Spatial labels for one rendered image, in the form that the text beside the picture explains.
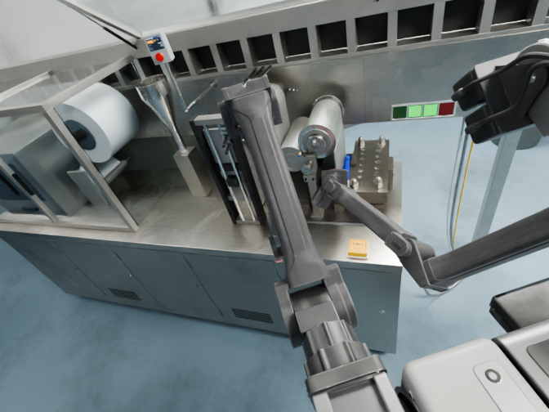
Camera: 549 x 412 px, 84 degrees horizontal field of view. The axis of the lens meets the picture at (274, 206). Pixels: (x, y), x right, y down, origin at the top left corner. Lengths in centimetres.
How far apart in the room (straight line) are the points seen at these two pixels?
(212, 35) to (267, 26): 26
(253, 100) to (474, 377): 43
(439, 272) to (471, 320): 145
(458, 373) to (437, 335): 174
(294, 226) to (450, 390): 26
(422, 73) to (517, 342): 119
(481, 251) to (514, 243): 6
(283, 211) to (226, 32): 117
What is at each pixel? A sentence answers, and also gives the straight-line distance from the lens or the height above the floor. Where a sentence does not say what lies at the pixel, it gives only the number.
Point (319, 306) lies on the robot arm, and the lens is 45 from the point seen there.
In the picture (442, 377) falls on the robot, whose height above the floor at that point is 153.
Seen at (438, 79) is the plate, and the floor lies 131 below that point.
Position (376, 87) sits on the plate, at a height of 131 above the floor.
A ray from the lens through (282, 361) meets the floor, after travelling 205.
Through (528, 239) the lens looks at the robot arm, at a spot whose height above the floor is 137.
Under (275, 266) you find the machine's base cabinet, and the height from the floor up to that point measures 77.
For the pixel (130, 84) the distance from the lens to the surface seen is 182.
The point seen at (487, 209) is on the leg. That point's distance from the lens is 212.
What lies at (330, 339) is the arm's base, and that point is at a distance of 41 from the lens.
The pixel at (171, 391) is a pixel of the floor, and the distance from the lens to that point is 224.
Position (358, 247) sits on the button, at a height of 92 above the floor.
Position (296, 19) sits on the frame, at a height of 161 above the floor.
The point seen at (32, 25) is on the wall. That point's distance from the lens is 352.
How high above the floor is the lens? 186
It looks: 40 degrees down
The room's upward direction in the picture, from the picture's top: 17 degrees counter-clockwise
